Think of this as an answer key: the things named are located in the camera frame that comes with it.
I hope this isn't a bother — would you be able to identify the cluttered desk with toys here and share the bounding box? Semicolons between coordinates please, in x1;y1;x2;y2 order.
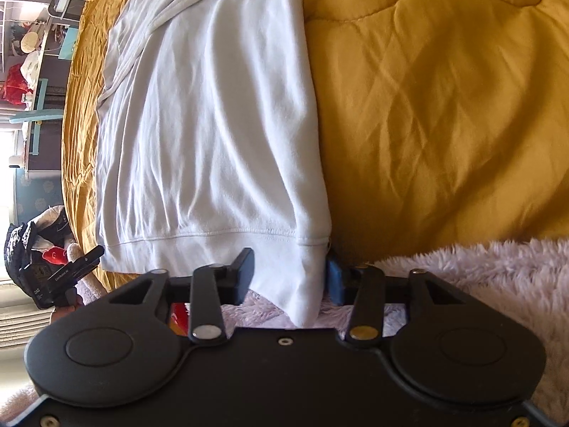
0;0;97;232

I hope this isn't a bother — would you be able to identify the fluffy pink blanket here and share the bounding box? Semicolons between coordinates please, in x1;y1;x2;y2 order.
1;239;568;424

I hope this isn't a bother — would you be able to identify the white Nevada sweatshirt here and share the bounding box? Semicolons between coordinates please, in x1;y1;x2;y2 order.
95;0;331;327

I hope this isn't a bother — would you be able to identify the mustard yellow quilted bedspread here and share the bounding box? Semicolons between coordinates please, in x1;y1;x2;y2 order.
60;0;569;294

